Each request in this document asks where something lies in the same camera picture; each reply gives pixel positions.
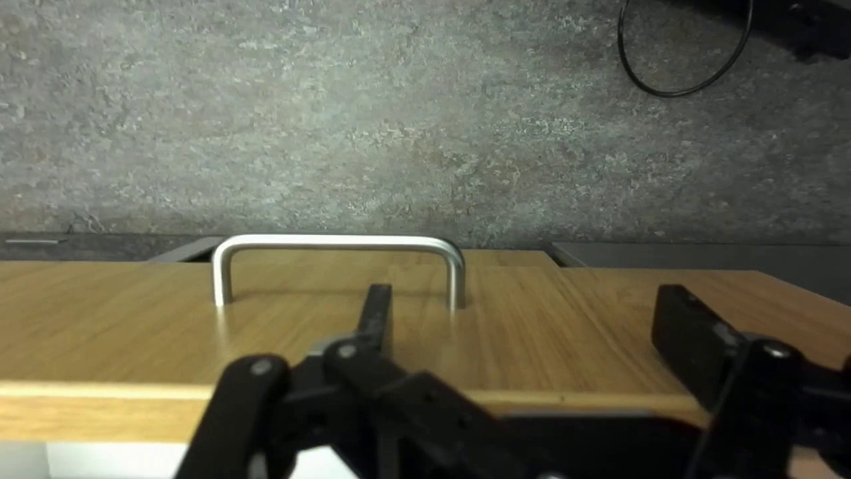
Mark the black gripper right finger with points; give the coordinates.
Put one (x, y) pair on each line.
(718, 364)

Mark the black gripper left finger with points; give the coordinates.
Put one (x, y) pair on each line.
(373, 328)

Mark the silver drawer handle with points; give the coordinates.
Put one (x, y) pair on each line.
(221, 282)

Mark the wooden front white drawer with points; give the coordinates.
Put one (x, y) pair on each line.
(543, 372)

